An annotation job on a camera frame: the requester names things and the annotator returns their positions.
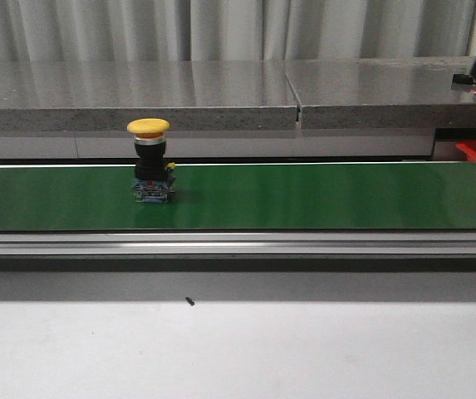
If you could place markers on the black sensor module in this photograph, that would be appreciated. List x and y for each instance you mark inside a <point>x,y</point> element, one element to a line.
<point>462,79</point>

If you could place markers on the green conveyor belt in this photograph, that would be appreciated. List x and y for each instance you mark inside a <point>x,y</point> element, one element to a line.
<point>429,195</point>

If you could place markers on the grey stone countertop right slab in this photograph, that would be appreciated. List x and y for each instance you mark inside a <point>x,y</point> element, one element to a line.
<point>416,92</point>

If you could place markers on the grey stone countertop slab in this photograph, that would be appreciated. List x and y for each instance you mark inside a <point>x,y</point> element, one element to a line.
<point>416,92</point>
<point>106,96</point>

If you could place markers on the grey stone countertop left slab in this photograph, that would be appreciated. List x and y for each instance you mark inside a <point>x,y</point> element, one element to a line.
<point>106,96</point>

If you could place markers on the white cabinet front panel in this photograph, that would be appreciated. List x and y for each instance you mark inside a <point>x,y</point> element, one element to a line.
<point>388,142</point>

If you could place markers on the aluminium conveyor frame rail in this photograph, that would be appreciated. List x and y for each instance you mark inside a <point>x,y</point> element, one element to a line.
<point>350,244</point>

